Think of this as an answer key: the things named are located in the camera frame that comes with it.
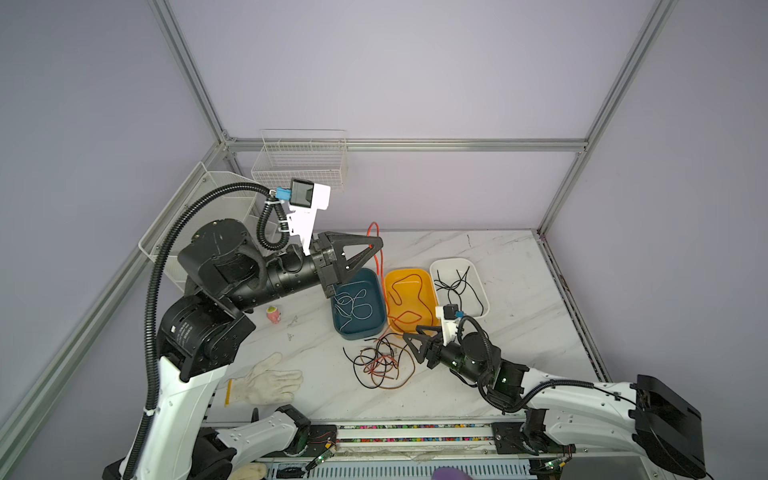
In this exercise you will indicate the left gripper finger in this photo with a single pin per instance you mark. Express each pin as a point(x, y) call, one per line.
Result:
point(354, 244)
point(348, 266)

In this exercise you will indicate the purple object at edge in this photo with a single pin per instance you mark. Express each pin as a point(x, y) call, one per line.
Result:
point(450, 473)

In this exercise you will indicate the yellow plastic bin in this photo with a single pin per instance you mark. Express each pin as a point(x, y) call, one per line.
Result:
point(410, 300)

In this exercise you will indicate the dark teal plastic bin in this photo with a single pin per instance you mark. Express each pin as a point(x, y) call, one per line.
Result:
point(358, 308)

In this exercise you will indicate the white work glove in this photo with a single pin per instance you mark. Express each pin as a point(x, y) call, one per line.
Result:
point(264, 385)

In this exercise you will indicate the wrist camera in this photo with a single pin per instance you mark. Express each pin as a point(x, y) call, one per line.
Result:
point(304, 200)
point(449, 316)

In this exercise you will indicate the white plastic bin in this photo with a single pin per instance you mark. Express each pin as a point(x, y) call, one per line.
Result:
point(456, 281)

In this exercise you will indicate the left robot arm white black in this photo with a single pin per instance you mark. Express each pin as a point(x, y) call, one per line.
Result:
point(230, 270)

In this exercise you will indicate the small pink green ball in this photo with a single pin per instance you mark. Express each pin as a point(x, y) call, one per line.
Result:
point(273, 314)

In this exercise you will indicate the beige cloth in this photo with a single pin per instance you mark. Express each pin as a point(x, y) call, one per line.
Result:
point(250, 471)

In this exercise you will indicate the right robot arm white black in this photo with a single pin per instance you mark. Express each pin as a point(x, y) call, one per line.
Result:
point(644, 416)

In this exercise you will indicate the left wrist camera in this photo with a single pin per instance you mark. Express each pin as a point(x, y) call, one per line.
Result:
point(304, 200)

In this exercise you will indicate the white wire wall basket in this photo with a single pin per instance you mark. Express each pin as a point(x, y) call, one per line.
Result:
point(316, 155)

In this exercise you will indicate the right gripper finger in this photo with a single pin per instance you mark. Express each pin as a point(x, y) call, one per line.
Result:
point(418, 345)
point(429, 334)

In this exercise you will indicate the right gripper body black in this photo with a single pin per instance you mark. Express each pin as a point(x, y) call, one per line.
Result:
point(449, 355)

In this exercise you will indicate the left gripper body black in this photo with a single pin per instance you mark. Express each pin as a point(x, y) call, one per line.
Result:
point(323, 258)

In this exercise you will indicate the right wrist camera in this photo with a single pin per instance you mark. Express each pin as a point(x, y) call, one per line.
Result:
point(449, 316)

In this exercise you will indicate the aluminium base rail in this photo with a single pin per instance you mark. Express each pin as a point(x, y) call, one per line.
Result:
point(423, 438)

